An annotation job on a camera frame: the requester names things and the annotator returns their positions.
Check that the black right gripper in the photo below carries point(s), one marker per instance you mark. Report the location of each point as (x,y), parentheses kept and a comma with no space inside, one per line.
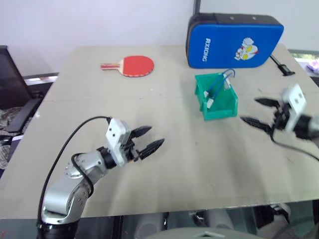
(281,117)

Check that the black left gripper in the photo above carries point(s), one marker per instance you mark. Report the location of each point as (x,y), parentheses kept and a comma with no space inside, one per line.
(129,150)

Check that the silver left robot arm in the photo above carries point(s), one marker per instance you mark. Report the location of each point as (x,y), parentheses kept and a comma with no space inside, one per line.
(62,194)

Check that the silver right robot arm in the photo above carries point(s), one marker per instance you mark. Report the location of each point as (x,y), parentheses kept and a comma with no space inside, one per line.
(309,127)

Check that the green plastic bin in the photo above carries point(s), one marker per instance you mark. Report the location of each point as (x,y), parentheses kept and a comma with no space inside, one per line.
(219,112)

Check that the white coupler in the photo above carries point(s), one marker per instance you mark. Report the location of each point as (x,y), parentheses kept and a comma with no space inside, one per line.
(206,94)
(210,103)

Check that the black caliper tool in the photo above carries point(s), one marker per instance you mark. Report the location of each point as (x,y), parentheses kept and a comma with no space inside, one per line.
(282,66)

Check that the purple object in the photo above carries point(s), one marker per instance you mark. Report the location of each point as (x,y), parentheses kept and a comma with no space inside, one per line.
(314,66)

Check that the red table tennis paddle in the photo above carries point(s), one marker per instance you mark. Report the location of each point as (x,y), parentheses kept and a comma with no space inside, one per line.
(137,65)

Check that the blue black padded case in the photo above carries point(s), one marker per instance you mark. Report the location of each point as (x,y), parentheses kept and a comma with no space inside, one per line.
(224,44)

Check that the black pole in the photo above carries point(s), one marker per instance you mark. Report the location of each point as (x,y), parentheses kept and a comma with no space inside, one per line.
(197,6)

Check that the plaid cloth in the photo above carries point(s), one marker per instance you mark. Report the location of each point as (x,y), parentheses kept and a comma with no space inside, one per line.
(6,119)

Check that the black office chair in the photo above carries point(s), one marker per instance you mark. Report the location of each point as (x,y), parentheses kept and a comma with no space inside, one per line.
(15,84)

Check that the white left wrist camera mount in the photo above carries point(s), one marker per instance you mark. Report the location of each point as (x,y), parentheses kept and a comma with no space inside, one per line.
(115,135)

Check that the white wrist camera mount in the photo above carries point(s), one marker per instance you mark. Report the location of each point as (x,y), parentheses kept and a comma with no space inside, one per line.
(296,102)
(115,135)

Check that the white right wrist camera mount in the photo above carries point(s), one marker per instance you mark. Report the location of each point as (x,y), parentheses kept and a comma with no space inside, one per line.
(296,102)

